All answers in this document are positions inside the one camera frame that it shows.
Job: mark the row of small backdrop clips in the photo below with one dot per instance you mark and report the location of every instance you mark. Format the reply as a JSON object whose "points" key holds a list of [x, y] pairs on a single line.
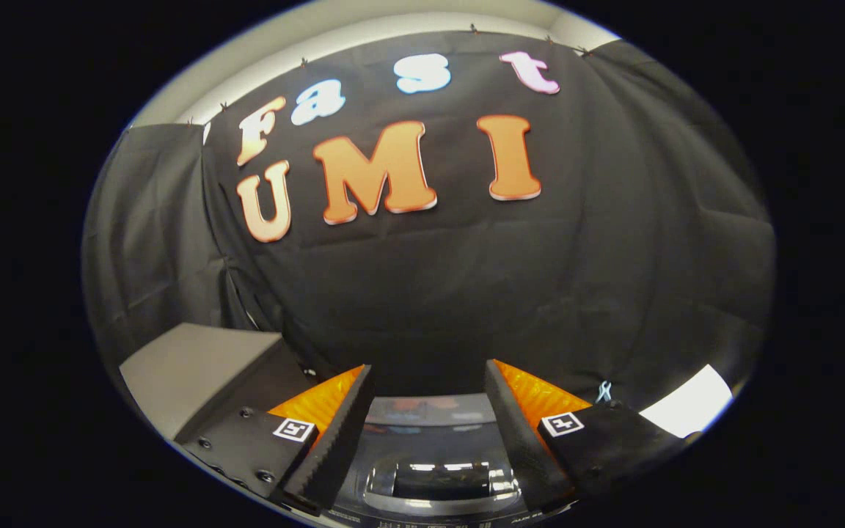
{"points": [[473, 28]]}

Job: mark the grey washing machine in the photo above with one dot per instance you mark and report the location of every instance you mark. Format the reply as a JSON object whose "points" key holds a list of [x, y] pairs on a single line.
{"points": [[393, 522]]}

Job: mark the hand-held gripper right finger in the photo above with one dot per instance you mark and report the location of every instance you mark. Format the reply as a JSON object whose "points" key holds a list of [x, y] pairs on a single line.
{"points": [[521, 440]]}

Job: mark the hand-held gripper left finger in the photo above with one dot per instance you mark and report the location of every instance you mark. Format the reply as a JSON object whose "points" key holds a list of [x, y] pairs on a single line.
{"points": [[338, 440]]}

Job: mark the white table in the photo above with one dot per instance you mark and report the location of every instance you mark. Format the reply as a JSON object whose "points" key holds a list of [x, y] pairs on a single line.
{"points": [[690, 403]]}

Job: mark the light blue clip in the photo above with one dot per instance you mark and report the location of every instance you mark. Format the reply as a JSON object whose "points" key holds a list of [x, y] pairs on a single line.
{"points": [[604, 392]]}

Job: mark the dark transparent washing machine lid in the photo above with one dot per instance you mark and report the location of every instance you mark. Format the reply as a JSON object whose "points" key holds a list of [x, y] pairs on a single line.
{"points": [[437, 447]]}

